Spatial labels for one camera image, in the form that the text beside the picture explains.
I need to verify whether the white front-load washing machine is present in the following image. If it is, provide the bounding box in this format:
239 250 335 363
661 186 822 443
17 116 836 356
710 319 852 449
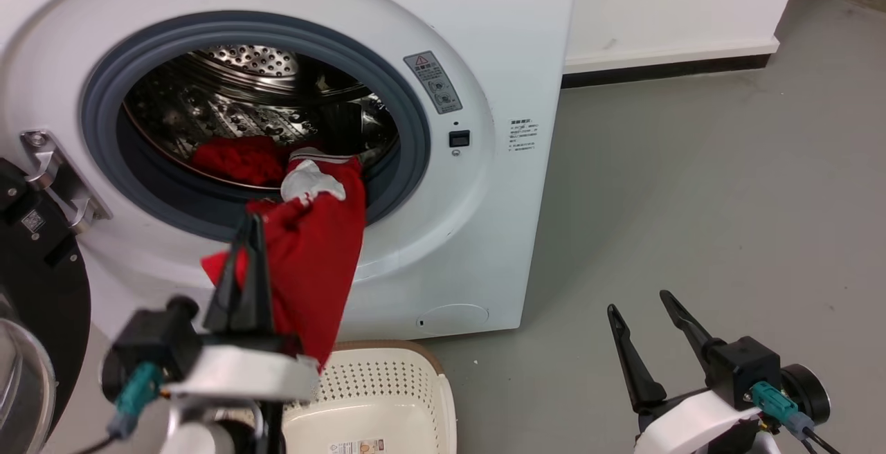
0 0 581 341

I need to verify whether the white text label sticker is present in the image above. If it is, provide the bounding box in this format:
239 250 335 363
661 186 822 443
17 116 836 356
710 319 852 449
507 118 539 154

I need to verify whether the teal cable connector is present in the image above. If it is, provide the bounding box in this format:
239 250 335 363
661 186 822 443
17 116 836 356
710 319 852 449
107 361 165 439
750 381 817 441

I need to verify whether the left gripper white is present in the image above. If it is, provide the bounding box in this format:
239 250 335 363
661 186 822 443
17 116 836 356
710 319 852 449
165 212 321 403

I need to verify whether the cream perforated laundry basket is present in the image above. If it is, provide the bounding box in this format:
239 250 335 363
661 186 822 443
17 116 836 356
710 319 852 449
280 340 458 454

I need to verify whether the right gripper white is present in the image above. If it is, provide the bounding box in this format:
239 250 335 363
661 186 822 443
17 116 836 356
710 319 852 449
607 290 777 454

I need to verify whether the red cloth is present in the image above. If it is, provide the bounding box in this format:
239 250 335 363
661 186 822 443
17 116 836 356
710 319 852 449
190 135 293 188

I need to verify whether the grey rubber door gasket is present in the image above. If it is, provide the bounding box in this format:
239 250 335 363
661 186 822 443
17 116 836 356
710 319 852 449
80 10 431 242

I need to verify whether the perforated steel washer drum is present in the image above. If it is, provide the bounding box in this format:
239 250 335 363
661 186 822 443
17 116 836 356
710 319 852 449
123 44 400 190

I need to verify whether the red garment with white lining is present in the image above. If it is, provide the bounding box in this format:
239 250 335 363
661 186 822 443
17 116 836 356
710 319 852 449
201 149 368 372

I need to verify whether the grey warning sticker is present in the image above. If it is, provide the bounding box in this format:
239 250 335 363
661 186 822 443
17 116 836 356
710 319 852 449
404 51 463 115

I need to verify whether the left teal cable connector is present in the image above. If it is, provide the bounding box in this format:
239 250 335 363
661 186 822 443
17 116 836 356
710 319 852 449
107 361 165 439

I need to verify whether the black round washer door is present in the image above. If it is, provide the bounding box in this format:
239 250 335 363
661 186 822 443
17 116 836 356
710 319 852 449
0 156 92 454

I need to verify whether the basket product label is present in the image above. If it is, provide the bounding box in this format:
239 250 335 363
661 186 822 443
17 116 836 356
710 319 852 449
328 438 386 454

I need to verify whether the right teal cable connector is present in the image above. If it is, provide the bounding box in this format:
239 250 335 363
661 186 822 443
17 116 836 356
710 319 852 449
750 381 817 441

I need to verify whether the round drain filter cover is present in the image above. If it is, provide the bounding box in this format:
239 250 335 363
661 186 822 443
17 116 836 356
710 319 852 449
417 303 490 335

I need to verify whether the metal door hinge bracket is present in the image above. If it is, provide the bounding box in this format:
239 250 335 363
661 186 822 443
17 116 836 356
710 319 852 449
20 129 113 235

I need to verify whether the black wall baseboard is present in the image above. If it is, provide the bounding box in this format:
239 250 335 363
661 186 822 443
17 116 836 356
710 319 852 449
561 54 772 89

